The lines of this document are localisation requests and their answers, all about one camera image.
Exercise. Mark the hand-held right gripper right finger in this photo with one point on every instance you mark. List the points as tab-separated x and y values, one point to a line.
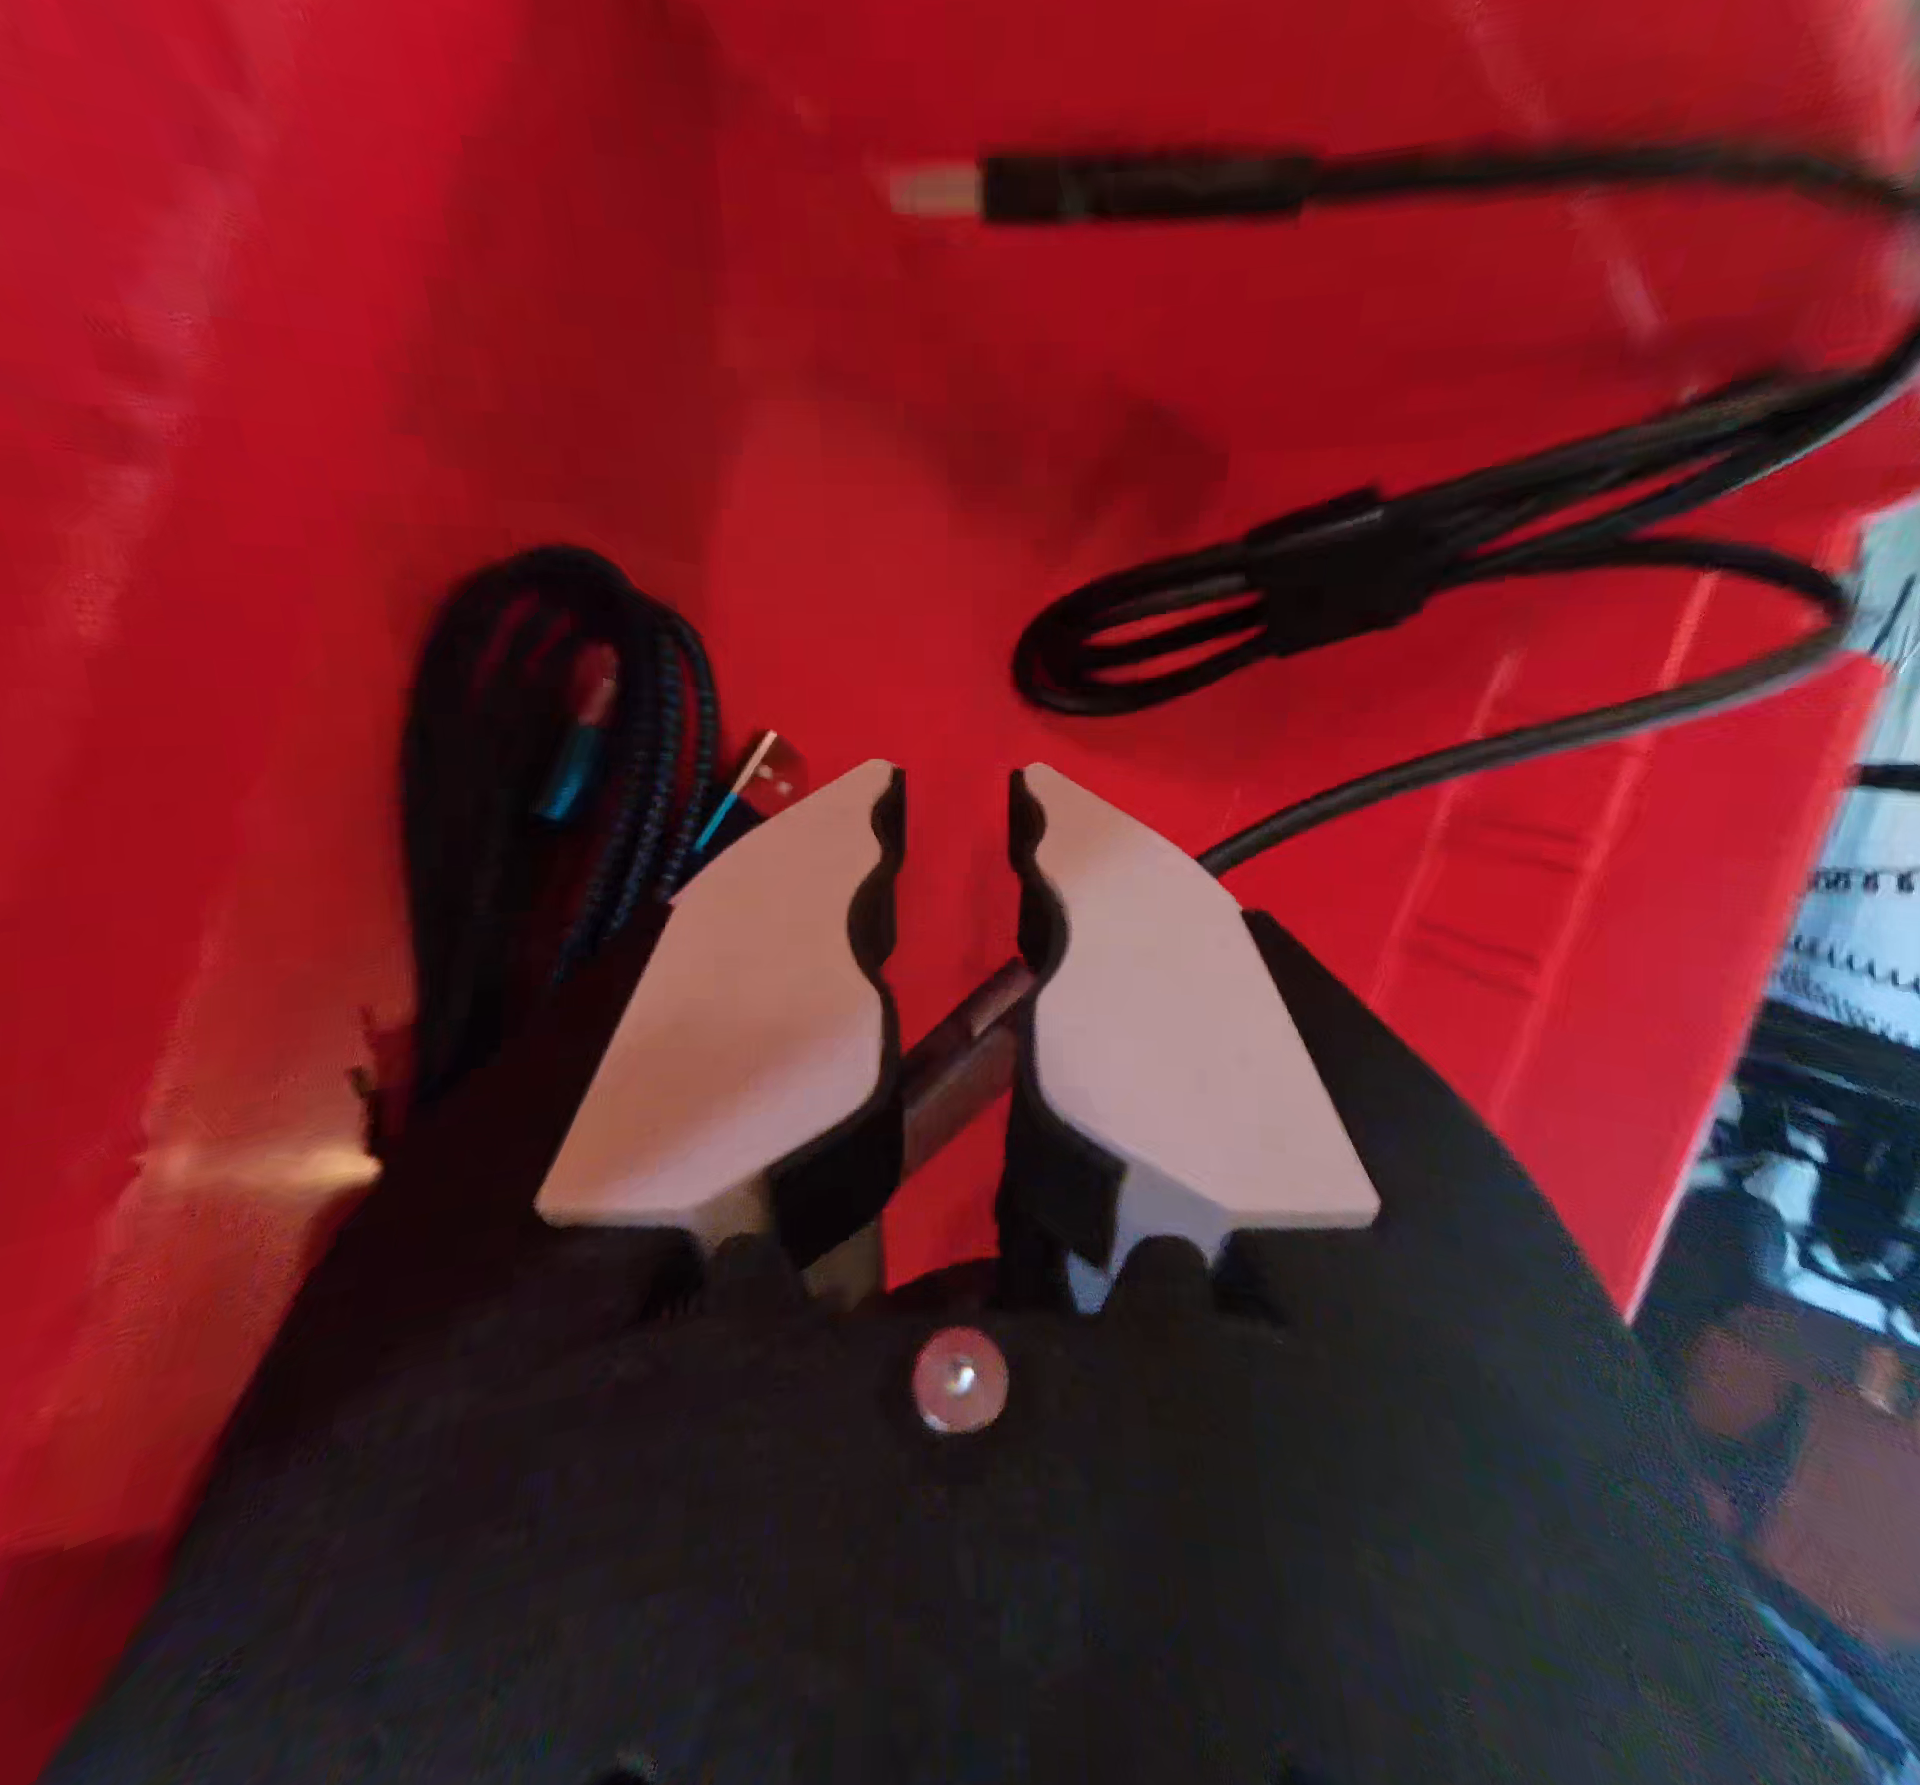
1186	1049

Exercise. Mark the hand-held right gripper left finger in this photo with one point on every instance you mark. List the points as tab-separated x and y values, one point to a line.
718	1035

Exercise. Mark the red plastic bin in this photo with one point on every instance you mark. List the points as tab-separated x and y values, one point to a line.
449	241

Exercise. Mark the white black patterned object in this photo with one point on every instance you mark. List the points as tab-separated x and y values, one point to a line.
1873	916

